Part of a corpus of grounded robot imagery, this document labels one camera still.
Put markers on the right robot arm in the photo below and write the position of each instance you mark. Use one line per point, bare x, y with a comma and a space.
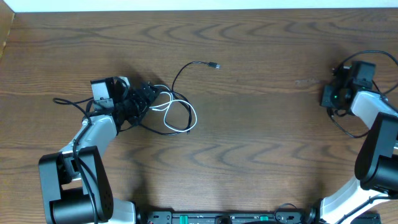
375, 170

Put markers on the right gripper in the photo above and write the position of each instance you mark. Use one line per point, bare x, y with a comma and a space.
324, 99

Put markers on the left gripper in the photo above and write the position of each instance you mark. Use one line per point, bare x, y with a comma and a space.
138, 101

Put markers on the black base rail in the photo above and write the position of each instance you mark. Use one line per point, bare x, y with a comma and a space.
288, 216

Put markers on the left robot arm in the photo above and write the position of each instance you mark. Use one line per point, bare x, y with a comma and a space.
75, 187

